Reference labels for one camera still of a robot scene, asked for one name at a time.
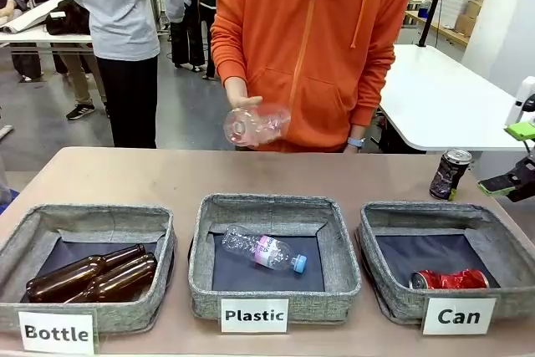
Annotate crushed red can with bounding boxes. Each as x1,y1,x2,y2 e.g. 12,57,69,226
410,268,490,290

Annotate clear unlabelled plastic bottle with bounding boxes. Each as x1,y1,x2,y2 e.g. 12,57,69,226
222,102,293,151

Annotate pink-label plastic bottle blue cap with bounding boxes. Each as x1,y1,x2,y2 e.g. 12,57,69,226
220,224,309,277

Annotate brown glass bottle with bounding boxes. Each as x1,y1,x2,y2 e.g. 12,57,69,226
25,242,146,303
62,252,159,303

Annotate dark printed drink can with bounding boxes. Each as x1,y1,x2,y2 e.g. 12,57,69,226
429,147,473,201

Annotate white Can label card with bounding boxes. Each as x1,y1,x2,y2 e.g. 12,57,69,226
421,297,497,336

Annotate grey fabric basket labelled Can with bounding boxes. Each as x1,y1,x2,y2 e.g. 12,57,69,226
357,201,535,327

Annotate grey fabric basket labelled Plastic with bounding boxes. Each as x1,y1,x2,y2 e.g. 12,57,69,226
187,193,363,325

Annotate grey fabric basket labelled Bottle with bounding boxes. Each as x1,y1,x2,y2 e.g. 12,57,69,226
0,202,176,335

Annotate person's right hand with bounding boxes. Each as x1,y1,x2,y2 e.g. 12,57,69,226
224,76,263,110

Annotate large white table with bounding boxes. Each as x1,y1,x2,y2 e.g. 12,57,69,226
378,43,530,153

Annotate stacked cardboard boxes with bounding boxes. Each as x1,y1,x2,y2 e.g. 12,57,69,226
453,0,489,38

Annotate wooden top bench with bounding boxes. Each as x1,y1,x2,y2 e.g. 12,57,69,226
404,9,470,47

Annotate black tripod pole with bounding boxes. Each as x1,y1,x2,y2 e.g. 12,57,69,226
417,0,453,48

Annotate person in orange hoodie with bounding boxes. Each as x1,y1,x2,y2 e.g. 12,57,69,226
210,0,413,153

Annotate white Plastic label card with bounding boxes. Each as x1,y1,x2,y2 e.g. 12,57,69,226
220,297,289,334

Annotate person in dark clothes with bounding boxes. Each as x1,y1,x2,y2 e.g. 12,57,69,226
171,0,222,81

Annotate person in grey sweatshirt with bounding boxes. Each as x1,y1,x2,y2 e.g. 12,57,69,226
55,0,187,149

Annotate person in khaki trousers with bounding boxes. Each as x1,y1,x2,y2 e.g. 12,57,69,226
64,52,110,120

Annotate black bag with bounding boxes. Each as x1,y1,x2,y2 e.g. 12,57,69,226
44,0,91,36

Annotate white Bottle label card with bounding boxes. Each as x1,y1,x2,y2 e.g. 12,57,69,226
18,309,98,354

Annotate white background workbench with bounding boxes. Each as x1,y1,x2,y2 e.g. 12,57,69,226
0,33,95,56

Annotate white paper roll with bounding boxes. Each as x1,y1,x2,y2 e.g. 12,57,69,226
0,0,68,34

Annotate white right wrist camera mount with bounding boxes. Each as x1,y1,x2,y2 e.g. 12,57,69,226
507,76,535,126

